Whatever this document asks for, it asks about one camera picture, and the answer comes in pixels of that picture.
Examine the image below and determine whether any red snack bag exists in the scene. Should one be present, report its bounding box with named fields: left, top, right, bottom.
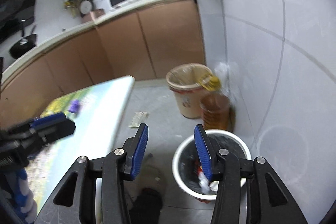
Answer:
left=195, top=160, right=203, bottom=174

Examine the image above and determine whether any beige lined trash bin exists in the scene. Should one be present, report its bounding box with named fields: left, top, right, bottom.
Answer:
left=166, top=63, right=213, bottom=119

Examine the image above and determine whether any rice cooker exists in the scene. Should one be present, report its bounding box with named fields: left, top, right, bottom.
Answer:
left=78, top=0, right=94, bottom=17

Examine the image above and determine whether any black frying pan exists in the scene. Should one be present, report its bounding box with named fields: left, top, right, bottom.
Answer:
left=9, top=24, right=37, bottom=60

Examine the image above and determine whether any paper scrap on floor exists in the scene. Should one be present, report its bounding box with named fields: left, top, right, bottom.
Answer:
left=128, top=111, right=149, bottom=128

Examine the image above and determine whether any cooking oil jug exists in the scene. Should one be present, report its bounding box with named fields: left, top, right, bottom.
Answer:
left=200, top=75, right=231, bottom=130

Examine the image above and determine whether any small purple wrapper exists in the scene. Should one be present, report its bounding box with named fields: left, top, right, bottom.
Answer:
left=68, top=99, right=81, bottom=114

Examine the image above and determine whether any blue white glove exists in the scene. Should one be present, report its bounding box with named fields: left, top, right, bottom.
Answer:
left=3, top=168, right=37, bottom=223

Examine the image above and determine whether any white trash bin black liner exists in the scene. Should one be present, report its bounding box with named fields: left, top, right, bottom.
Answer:
left=172, top=124, right=252, bottom=203

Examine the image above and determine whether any white plastic bag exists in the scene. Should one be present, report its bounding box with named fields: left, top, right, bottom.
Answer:
left=198, top=172, right=219, bottom=195

